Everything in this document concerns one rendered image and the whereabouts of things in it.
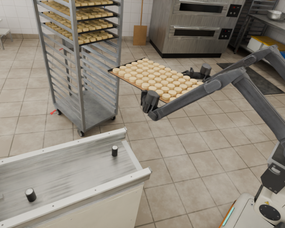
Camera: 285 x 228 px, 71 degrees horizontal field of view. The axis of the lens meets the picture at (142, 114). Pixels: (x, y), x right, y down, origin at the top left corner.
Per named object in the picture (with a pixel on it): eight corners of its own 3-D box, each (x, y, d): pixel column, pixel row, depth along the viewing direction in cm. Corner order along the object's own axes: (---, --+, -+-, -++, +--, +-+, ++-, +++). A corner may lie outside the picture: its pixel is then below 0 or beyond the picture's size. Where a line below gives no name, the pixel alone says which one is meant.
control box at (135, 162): (136, 190, 108) (139, 175, 99) (119, 156, 123) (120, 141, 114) (142, 187, 109) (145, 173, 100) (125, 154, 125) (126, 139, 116)
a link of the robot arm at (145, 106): (141, 113, 112) (150, 115, 114) (144, 103, 108) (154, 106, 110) (140, 106, 118) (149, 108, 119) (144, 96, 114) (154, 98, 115)
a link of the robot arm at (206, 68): (206, 87, 147) (213, 82, 151) (212, 74, 138) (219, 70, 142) (194, 78, 152) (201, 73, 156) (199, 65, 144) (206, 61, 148)
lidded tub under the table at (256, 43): (245, 46, 465) (250, 35, 448) (261, 47, 477) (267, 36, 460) (256, 54, 437) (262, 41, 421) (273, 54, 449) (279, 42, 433)
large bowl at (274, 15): (259, 16, 424) (263, 9, 415) (273, 17, 435) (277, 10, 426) (273, 22, 396) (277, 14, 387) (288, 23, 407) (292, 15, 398)
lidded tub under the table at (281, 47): (257, 54, 435) (263, 42, 419) (273, 54, 448) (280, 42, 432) (270, 62, 408) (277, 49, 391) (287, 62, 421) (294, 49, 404)
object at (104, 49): (118, 57, 195) (118, 54, 193) (116, 58, 193) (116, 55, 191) (80, 36, 225) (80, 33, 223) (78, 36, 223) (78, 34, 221)
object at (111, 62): (118, 66, 200) (118, 63, 198) (116, 67, 198) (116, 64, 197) (81, 44, 231) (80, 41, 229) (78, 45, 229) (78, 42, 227)
